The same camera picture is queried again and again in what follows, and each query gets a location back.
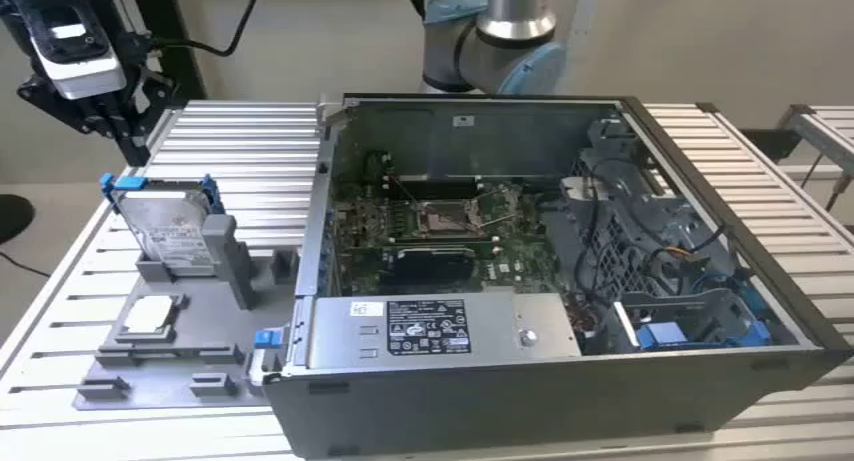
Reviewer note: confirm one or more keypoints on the expansion slot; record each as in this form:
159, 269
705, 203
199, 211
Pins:
443, 240

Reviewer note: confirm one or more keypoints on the CPU socket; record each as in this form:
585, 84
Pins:
443, 220

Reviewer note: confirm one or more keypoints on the blue plastic carrier bracket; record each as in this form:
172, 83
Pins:
661, 336

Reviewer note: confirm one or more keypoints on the blue and grey case latch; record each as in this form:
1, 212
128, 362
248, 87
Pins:
266, 340

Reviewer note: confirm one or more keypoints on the black round chair base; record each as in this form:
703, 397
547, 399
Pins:
13, 216

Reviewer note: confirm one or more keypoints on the grey parts rack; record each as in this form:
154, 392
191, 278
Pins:
200, 326

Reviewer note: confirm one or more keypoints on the black graphics card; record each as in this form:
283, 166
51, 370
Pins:
427, 268

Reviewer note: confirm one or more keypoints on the black RAM slots row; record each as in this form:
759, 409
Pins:
436, 185

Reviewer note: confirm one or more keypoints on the open black PC case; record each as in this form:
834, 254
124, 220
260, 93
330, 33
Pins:
467, 411

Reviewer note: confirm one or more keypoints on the grey metal disk bay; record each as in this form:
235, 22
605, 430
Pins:
634, 221

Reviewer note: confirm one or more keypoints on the grey power supply unit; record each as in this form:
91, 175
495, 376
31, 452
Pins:
494, 326

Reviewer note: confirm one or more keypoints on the hard disk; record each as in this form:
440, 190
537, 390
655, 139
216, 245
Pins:
163, 226

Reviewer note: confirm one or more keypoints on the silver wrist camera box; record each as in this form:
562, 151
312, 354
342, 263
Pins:
76, 56

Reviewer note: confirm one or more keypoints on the thin metal locking lever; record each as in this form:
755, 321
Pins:
403, 188

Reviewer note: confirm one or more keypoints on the silver CPU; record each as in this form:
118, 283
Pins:
152, 313

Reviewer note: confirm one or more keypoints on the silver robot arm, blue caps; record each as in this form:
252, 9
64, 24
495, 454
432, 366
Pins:
514, 11

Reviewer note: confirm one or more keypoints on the green motherboard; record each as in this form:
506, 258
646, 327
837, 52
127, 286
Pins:
521, 276

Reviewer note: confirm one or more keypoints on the black box under table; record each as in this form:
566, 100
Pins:
767, 146

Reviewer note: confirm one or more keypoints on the black frame post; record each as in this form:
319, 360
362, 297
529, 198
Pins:
183, 66

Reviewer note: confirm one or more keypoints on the silver case hinge bracket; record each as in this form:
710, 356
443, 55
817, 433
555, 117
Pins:
328, 112

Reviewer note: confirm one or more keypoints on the green RAM stick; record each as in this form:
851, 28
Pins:
180, 353

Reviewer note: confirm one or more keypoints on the aluminium side table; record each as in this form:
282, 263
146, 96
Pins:
823, 131

